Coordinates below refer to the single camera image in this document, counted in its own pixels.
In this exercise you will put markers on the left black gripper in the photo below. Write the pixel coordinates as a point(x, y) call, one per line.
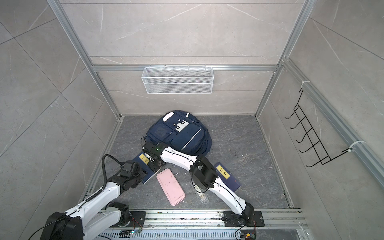
point(142, 172)

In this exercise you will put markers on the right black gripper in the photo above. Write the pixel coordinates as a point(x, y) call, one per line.
point(153, 168)

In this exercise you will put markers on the navy blue notebook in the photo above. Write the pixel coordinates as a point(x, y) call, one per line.
point(227, 177)
point(147, 166)

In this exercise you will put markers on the navy blue student backpack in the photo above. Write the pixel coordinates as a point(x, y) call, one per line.
point(181, 131)

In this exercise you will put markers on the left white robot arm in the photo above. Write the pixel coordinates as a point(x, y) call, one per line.
point(95, 214)

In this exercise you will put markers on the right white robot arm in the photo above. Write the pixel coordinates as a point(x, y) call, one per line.
point(203, 174)

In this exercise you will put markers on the pink pencil case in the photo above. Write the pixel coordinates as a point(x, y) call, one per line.
point(171, 187)

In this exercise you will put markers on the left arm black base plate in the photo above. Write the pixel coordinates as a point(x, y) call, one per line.
point(132, 219)

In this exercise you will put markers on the white wire mesh basket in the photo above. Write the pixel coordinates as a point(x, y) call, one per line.
point(178, 80)

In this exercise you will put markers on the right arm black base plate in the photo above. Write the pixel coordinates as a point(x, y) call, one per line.
point(255, 219)

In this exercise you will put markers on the aluminium front rail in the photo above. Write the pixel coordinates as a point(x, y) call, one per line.
point(211, 219)

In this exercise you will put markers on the black wire hook rack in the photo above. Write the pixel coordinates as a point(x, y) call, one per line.
point(310, 134)

